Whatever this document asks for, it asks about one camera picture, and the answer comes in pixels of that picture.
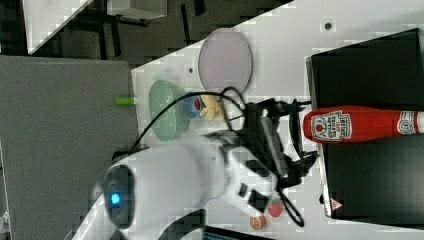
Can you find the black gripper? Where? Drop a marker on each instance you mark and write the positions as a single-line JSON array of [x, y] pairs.
[[261, 121]]

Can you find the red ketchup bottle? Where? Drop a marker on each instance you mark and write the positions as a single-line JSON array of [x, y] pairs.
[[353, 124]]

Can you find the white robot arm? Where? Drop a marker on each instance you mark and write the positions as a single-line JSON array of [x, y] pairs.
[[159, 193]]

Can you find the strawberry toy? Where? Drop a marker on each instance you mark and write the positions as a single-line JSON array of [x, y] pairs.
[[275, 209]]

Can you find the yellow banana toy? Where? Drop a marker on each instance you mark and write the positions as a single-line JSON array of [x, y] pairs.
[[212, 108]]

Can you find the orange slice toy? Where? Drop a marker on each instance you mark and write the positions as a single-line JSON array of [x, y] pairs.
[[257, 223]]

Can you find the purple oval plate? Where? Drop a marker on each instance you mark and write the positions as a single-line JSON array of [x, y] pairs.
[[225, 60]]

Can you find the blue cup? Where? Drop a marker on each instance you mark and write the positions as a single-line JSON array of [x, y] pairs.
[[191, 107]]

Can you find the green bowl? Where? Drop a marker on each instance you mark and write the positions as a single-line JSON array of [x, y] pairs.
[[172, 123]]

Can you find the green marker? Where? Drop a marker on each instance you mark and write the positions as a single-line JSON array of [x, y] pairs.
[[123, 101]]

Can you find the white side table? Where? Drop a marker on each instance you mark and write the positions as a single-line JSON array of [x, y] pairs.
[[44, 18]]

